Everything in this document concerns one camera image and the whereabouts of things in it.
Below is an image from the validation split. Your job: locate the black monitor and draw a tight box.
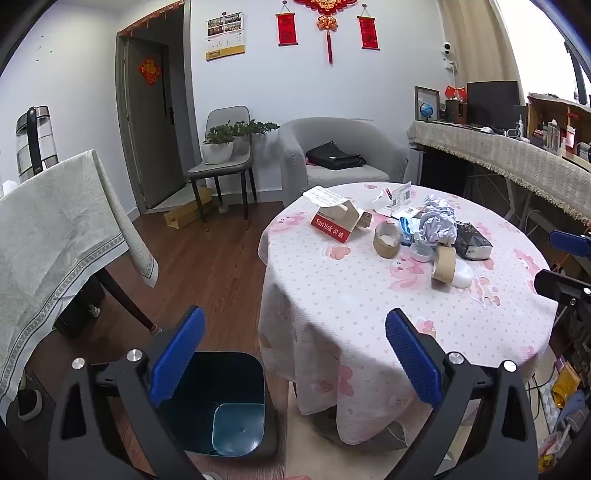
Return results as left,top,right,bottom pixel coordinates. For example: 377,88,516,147
466,80,520,127

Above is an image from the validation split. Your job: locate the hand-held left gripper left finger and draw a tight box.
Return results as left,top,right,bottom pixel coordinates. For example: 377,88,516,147
48,305,206,480

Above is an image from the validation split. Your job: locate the wall calendar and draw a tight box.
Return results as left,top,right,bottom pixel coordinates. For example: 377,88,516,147
205,13,245,62

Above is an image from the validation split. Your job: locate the white paper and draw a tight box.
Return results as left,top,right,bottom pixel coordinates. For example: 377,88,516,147
413,194,458,245

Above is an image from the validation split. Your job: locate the grey dining chair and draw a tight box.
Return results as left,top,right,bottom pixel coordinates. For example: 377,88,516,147
187,105,258,232

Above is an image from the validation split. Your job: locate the grey armchair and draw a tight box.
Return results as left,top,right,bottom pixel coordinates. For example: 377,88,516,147
278,117,409,208

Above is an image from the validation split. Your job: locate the black shoe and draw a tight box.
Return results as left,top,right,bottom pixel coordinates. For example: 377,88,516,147
17,388,44,422

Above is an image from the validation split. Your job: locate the brown tape roll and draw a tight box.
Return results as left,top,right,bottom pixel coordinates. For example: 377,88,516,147
431,246,458,283
373,222,402,258

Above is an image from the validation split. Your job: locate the black bag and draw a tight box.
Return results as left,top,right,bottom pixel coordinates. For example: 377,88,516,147
305,141,367,170

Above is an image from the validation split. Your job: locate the beige curtain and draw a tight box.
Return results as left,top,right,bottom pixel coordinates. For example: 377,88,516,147
438,0,525,93

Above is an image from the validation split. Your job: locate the white plastic cup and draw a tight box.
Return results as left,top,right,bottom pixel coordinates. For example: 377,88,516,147
452,261,475,288

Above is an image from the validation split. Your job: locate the white security camera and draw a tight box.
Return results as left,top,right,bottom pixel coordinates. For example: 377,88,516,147
438,41,458,70

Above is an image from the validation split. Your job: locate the yellow packet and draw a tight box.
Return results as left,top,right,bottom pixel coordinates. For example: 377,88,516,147
551,364,583,407

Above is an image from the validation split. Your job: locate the red hanging banner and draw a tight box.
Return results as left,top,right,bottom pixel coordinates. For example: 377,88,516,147
276,12,298,47
357,15,380,51

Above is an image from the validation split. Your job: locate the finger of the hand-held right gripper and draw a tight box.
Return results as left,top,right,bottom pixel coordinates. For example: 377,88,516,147
549,230,591,252
534,270,591,306

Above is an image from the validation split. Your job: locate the red white cardboard box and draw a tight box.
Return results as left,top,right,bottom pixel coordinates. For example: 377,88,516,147
302,186,365,243

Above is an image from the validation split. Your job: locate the dark table leg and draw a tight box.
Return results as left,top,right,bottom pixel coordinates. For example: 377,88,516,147
95,268,160,335

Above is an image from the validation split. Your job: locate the dark brown box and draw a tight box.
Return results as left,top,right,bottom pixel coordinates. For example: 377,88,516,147
445,99,468,124

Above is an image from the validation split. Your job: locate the dark teal trash bin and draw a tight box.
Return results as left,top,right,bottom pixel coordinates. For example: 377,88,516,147
159,352,278,457

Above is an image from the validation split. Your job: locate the glass electric kettle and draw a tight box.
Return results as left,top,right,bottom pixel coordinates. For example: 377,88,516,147
15,105,60,183

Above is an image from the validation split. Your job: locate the grey door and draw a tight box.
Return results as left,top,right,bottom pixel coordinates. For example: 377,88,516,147
115,37,178,213

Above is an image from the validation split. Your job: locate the red knot wall ornament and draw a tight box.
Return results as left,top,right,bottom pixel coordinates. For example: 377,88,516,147
293,0,358,65

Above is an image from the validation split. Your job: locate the pale patterned tablecloth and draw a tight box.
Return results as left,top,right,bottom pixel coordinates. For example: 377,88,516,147
0,148,159,407

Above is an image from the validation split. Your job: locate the wooden desk organizer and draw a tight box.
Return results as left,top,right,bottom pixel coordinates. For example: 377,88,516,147
526,92,591,162

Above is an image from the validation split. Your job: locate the picture frame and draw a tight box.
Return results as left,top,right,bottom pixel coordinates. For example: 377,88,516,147
414,86,440,121

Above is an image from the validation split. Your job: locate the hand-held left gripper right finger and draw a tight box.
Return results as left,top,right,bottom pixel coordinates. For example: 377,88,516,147
385,308,539,480

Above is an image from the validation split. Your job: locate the white labelled card package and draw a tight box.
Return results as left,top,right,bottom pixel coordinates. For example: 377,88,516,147
385,181,413,219

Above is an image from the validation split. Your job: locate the flat cardboard box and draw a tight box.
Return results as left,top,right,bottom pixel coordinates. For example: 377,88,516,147
164,187,215,230

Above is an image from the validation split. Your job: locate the black foil packet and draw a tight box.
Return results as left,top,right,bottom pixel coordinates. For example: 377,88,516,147
455,220,494,260

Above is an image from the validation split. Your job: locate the potted green plant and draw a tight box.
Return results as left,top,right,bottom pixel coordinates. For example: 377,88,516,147
202,119,281,164

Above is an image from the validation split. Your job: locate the red diamond door ornament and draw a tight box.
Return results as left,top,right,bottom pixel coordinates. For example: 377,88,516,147
137,56,162,87

